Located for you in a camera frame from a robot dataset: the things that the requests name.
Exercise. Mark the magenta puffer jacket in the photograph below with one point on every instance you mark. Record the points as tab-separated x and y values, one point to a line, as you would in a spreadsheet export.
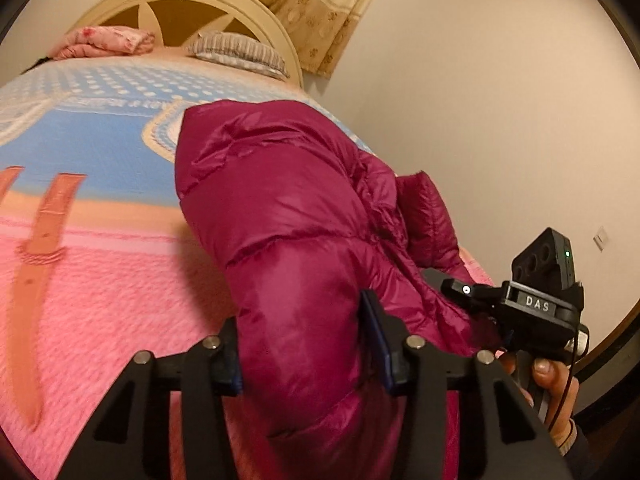
300	210

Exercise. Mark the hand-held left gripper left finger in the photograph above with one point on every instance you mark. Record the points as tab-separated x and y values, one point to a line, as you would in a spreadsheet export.
227	365

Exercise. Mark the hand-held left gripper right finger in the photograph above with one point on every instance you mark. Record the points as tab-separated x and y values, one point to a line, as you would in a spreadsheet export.
375	340

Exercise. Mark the grey striped pillow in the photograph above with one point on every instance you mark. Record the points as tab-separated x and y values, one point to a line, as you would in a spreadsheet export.
240	52

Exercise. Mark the beige patterned curtain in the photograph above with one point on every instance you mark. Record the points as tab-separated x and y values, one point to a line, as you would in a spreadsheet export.
320	15

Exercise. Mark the white wall socket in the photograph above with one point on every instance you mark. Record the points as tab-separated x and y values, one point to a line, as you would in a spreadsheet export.
601	238

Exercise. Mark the folded pink floral blanket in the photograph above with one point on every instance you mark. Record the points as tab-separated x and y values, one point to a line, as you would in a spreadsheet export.
105	40

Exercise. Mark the person's right forearm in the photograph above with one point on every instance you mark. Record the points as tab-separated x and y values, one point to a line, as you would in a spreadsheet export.
582	445

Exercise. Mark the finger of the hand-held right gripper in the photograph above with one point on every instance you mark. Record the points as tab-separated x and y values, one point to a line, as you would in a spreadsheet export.
465	291

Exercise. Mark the printed blue pink blanket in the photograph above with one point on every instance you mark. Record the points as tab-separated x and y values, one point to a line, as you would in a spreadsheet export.
100	285

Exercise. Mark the person's right hand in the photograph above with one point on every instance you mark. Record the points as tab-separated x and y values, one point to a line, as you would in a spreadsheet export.
555	385

